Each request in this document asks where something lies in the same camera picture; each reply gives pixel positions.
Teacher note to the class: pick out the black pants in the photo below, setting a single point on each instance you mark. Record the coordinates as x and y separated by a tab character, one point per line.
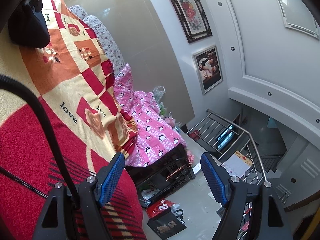
27	27

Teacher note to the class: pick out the black paper bag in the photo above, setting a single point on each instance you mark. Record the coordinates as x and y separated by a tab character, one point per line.
167	226

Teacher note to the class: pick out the red orange printed blanket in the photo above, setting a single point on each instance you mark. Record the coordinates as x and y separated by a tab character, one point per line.
50	110

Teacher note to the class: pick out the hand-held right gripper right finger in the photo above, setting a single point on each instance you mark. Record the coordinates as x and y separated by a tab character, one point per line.
213	180

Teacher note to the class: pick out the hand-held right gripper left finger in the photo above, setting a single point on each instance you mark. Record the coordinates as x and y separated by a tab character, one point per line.
112	177

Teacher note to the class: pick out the pink penguin quilt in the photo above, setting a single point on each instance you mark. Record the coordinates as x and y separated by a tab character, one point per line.
147	132

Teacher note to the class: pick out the ceiling light panel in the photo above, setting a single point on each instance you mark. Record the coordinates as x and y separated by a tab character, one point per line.
295	7

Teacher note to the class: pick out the clear plastic bag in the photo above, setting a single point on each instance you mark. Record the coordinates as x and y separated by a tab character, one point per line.
159	92

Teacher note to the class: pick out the floral bed sheet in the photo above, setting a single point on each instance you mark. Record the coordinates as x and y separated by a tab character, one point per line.
105	37

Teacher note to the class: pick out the framed flower picture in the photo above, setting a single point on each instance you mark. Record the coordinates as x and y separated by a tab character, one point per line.
187	8

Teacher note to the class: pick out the red shopping bag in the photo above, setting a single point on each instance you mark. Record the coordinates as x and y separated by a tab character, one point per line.
160	208

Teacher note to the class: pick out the white door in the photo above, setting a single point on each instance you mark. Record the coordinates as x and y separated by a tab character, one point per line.
292	177

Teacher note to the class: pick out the pile of plastic bags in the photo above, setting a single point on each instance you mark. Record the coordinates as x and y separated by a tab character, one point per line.
168	117

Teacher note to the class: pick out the framed photo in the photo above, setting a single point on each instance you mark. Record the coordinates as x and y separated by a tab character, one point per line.
208	68

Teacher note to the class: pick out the metal stair railing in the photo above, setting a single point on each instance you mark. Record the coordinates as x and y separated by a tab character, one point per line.
230	140

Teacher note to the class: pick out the paper calendar on railing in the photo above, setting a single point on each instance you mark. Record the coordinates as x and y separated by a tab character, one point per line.
237	165

